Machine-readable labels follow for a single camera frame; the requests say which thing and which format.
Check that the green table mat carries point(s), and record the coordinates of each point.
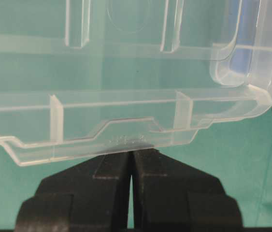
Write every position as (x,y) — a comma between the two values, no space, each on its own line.
(239,153)

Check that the clear plastic box lid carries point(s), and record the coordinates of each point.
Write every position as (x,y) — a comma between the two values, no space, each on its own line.
(89,77)

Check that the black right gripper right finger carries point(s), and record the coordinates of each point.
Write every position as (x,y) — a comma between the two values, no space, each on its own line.
(171,196)

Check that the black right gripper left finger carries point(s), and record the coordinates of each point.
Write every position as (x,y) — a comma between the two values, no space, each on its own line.
(92,196)

